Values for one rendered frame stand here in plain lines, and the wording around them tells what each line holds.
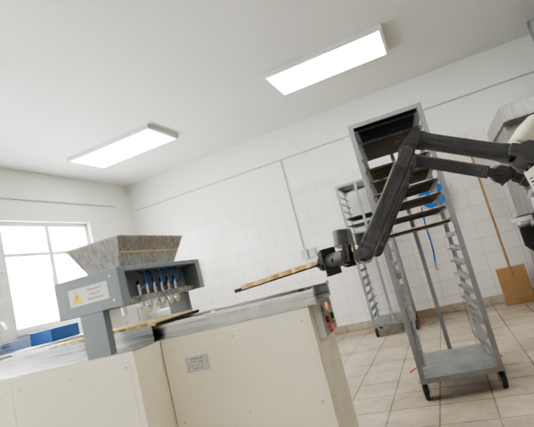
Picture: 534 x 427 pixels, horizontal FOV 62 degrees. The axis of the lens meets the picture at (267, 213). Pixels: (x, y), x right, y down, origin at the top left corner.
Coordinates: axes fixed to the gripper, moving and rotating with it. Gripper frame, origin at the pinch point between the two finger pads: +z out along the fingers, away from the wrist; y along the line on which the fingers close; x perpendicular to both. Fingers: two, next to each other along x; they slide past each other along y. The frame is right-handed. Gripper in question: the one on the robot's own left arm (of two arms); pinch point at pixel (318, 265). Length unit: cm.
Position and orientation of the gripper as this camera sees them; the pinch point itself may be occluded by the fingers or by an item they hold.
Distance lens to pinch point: 173.6
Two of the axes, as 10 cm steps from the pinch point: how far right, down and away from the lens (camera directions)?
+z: -4.2, 2.6, 8.7
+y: 2.9, 9.5, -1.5
